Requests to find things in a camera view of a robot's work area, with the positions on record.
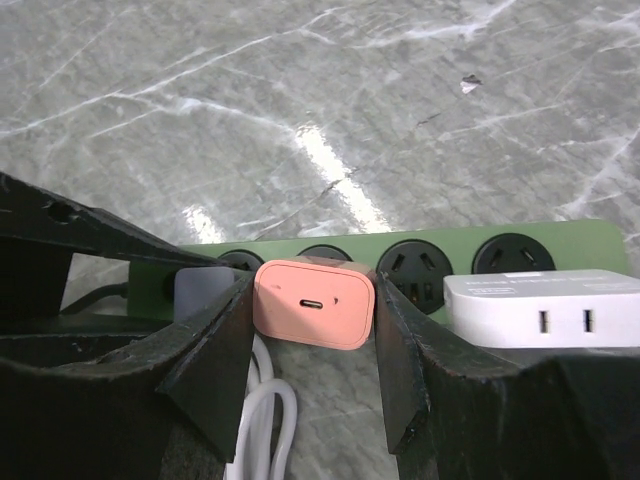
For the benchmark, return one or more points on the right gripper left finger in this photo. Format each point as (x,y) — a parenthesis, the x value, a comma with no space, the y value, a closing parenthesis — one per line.
(162,404)

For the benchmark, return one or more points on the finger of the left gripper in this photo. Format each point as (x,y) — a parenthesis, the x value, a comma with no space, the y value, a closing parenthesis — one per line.
(40,233)

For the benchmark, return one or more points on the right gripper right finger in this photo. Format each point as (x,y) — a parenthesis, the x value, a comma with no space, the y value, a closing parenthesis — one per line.
(453,410)

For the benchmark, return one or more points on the white USB power strip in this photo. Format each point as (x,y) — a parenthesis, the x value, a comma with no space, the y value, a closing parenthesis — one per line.
(590,308)

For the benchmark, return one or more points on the green power strip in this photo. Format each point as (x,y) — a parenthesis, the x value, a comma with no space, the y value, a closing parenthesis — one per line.
(417,261)

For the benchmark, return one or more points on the pink square adapter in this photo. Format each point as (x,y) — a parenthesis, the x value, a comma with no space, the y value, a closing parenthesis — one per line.
(315,301)

